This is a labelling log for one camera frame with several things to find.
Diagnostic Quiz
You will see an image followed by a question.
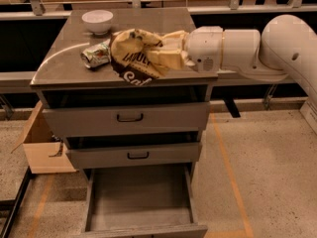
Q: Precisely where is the brown chip bag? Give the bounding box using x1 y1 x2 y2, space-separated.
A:
110 29 168 86

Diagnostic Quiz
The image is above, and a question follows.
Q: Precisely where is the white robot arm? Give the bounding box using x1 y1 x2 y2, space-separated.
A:
146 15 317 104

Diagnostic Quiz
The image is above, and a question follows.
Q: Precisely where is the top grey drawer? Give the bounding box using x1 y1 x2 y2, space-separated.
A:
44 102 209 138

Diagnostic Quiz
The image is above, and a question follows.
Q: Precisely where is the grey drawer cabinet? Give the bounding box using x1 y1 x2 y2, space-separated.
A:
30 7 219 238

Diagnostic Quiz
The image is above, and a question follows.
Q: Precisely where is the middle grey drawer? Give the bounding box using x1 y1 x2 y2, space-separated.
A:
66 143 201 170

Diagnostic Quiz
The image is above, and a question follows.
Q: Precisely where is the open bottom grey drawer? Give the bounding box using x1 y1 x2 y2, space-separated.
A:
74 164 207 238

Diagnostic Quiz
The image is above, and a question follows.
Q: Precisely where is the crushed green white can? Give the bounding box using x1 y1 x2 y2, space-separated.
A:
80 40 111 68

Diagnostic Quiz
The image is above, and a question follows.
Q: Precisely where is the white ceramic bowl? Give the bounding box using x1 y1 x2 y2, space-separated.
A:
81 10 113 35

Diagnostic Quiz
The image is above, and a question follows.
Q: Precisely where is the white box at right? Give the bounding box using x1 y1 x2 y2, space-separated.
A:
300 100 317 134

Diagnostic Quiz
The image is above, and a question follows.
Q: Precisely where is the cardboard box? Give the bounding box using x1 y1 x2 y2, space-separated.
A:
12 101 75 174

